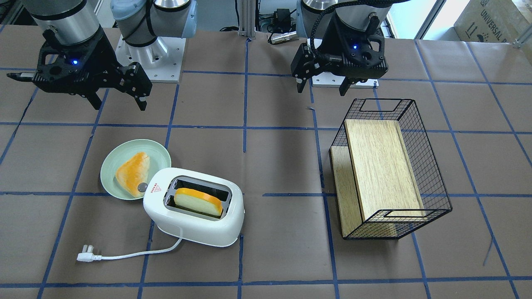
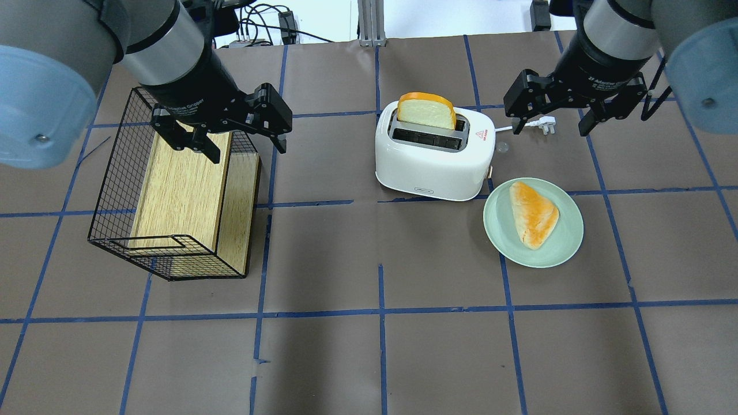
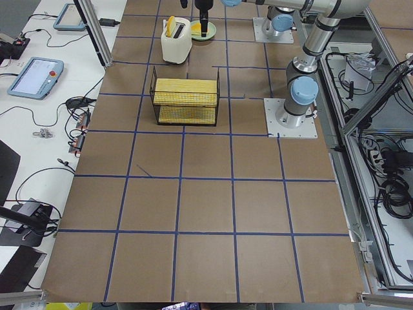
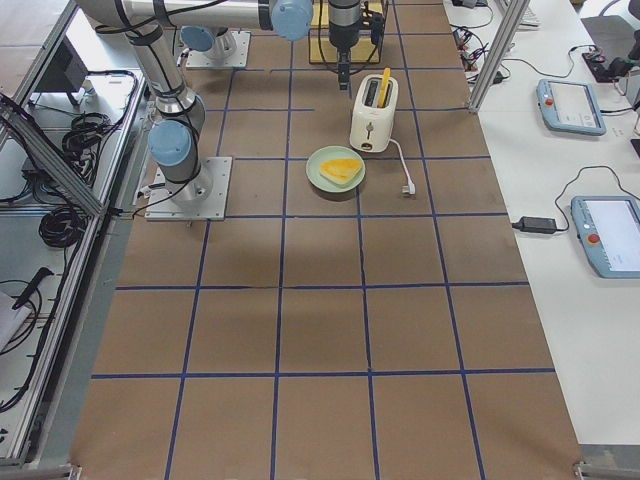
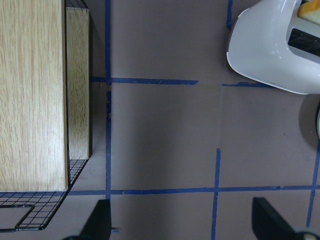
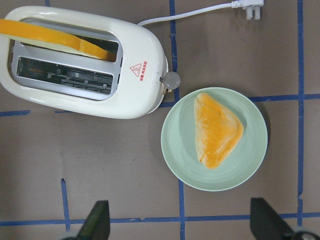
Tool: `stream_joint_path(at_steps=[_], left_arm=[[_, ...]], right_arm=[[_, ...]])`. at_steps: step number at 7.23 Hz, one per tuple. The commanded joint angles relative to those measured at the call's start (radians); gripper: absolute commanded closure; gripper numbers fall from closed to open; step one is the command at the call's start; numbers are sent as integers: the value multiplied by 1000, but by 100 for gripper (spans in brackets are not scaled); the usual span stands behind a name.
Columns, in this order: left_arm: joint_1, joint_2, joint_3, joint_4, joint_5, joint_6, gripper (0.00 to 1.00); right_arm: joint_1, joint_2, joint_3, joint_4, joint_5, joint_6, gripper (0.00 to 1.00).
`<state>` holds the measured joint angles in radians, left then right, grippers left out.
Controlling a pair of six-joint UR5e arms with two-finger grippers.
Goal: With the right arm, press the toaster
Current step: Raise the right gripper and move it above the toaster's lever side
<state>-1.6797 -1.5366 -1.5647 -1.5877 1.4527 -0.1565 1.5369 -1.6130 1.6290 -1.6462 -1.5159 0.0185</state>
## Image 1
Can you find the aluminium frame post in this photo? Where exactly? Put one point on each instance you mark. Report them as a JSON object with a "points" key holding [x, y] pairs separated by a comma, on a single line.
{"points": [[247, 18]]}

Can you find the white toaster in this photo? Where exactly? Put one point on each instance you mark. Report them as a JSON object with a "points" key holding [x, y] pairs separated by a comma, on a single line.
{"points": [[189, 224]]}

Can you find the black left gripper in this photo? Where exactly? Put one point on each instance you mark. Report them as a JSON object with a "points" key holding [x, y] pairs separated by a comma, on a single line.
{"points": [[331, 42]]}

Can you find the wooden board in basket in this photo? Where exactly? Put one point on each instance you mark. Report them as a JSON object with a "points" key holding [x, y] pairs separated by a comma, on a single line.
{"points": [[377, 193]]}

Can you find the cardboard box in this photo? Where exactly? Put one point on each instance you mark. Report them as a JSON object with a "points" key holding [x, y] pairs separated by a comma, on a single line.
{"points": [[493, 20]]}

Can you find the black power brick background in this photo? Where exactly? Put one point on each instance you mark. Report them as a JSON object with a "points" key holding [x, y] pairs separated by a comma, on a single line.
{"points": [[282, 17]]}

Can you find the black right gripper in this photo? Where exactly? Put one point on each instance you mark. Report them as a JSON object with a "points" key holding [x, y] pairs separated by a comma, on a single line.
{"points": [[101, 53]]}

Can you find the black wire basket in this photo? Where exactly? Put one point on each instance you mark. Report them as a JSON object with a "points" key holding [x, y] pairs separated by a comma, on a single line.
{"points": [[427, 174]]}

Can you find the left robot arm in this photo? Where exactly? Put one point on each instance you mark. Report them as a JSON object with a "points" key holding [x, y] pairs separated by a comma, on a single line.
{"points": [[314, 17]]}

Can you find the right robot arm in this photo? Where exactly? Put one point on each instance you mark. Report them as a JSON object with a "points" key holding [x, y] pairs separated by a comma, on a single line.
{"points": [[141, 22]]}

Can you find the bread slice in toaster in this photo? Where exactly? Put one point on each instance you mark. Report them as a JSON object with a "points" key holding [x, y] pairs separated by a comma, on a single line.
{"points": [[199, 202]]}

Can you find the bread slice on plate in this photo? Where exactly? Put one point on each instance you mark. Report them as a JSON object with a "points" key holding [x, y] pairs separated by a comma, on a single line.
{"points": [[133, 173]]}

